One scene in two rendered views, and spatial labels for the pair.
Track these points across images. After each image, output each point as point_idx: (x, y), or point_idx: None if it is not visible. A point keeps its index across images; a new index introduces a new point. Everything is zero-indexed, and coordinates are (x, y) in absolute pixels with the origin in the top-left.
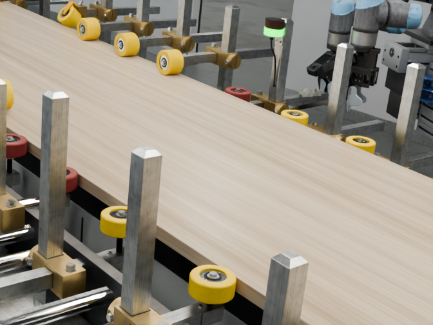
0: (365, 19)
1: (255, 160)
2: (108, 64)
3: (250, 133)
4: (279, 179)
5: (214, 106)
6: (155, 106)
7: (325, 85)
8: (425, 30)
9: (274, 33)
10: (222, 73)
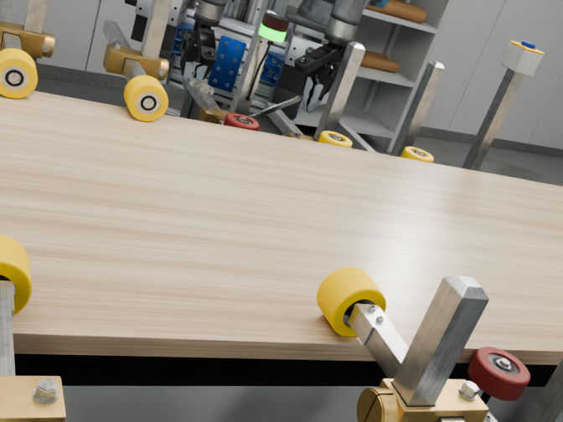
0: (361, 11)
1: (494, 225)
2: (61, 127)
3: (407, 188)
4: (544, 239)
5: (306, 161)
6: (309, 193)
7: (193, 69)
8: None
9: (284, 37)
10: None
